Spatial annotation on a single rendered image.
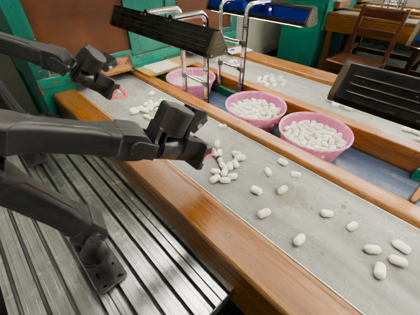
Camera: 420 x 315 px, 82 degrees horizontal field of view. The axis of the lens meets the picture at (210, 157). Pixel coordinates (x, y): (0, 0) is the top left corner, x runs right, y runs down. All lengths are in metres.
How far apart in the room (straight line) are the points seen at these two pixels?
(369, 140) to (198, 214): 0.73
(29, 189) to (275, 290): 0.49
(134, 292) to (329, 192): 0.59
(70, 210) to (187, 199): 0.28
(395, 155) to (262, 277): 0.72
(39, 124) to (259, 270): 0.49
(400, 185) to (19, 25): 1.54
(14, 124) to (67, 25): 0.98
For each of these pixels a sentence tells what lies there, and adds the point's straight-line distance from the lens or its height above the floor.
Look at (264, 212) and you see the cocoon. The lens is 0.66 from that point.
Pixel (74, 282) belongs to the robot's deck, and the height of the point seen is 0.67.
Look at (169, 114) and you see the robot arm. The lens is 0.50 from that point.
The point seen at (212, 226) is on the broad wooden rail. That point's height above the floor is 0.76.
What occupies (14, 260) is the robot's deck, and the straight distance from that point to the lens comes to 0.84.
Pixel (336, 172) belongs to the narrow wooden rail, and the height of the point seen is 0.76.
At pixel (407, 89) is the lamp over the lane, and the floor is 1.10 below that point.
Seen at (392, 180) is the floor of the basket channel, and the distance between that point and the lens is 1.05.
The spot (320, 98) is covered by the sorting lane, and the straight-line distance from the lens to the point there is 1.32.
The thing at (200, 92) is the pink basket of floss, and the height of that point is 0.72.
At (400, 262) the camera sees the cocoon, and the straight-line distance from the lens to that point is 0.71.
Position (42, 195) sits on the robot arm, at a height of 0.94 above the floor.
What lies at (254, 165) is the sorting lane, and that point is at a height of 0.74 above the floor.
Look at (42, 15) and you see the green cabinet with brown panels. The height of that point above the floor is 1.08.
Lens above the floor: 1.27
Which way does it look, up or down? 40 degrees down
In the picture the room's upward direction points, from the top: straight up
